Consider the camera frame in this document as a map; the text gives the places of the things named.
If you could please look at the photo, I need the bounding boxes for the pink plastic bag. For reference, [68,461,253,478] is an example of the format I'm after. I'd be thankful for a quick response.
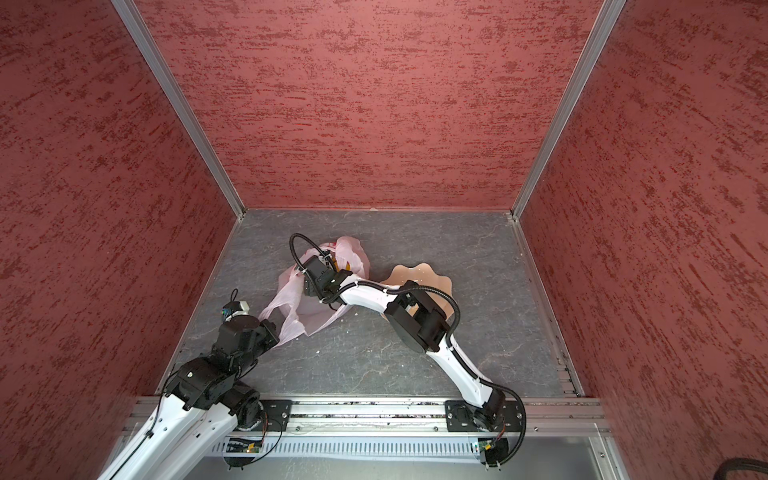
[257,236,370,345]

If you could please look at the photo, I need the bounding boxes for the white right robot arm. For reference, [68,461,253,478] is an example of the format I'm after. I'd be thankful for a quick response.
[297,253,526,432]

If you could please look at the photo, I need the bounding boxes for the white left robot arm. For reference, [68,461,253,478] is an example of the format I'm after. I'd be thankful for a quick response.
[100,312,279,479]

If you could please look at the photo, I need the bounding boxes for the pink wavy bowl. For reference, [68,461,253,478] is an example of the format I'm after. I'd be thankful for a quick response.
[381,263,454,319]

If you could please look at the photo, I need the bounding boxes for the left circuit board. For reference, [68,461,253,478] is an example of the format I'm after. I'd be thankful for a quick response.
[225,438,264,454]

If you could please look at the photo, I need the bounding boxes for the circuit board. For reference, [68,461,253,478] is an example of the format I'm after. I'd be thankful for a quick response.
[225,438,264,454]
[475,438,509,467]

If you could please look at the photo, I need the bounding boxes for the right circuit board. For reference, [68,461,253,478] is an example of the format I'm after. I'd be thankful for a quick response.
[475,438,509,467]

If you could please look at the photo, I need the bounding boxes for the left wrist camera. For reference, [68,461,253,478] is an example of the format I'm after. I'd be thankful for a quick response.
[221,300,250,322]

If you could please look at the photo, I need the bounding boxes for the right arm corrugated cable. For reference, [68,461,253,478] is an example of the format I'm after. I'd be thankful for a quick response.
[287,232,529,467]

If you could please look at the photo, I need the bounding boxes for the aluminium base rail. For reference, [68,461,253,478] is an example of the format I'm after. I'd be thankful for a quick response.
[119,393,613,463]

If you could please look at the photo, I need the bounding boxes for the left corner aluminium post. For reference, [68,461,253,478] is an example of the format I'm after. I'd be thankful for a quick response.
[111,0,247,222]

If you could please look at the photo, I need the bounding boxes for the corner aluminium post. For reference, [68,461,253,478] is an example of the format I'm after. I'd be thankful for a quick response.
[111,0,247,222]
[511,0,626,223]

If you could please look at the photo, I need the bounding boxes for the right corner aluminium post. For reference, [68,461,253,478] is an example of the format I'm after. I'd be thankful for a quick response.
[511,0,626,223]

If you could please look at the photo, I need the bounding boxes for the black hose bottom right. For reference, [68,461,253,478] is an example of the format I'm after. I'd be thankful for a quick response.
[712,457,768,480]

